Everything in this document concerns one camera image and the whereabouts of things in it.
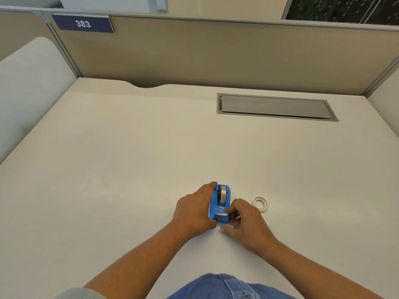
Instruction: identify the person's right hand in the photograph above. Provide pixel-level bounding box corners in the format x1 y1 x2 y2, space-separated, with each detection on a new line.
220 199 278 256

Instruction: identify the person's left hand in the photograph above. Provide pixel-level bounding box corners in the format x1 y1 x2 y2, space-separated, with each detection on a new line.
171 182 219 239

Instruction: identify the blue tape dispenser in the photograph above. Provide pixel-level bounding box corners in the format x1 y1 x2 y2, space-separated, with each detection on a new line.
209 184 232 223

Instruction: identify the person's left forearm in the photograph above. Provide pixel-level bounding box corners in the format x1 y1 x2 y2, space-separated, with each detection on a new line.
84 220 188 299

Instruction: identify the person's right forearm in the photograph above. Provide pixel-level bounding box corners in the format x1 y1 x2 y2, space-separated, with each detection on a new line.
249 240 384 299

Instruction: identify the clear loose tape roll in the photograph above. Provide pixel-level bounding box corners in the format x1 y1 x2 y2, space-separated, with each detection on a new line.
252 197 269 212

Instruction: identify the blue denim shirt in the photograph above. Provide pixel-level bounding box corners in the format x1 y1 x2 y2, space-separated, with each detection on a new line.
165 273 298 299

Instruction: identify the grey sleeve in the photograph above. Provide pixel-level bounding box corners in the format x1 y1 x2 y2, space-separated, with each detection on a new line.
51 287 107 299

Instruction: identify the beige wide partition panel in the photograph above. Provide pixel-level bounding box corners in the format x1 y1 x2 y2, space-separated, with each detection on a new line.
51 13 399 97

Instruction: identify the white flat side panel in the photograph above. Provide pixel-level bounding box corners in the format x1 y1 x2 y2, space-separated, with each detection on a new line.
367 76 399 138

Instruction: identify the white rounded side panel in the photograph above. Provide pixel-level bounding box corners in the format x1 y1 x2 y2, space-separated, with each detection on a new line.
0 36 77 165

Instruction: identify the dark window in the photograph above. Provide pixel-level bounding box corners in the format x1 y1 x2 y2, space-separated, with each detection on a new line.
281 0 399 27

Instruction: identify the blue number sign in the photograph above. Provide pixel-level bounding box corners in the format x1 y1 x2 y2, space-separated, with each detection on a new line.
51 14 115 34

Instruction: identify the beige narrow partition panel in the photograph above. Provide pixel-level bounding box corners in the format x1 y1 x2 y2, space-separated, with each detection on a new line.
0 10 54 62

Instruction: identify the grey desk cable flap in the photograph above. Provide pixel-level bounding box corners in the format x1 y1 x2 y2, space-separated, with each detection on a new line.
217 93 339 122

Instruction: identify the grey metal partition post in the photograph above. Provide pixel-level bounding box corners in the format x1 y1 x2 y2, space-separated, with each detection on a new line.
41 12 84 79

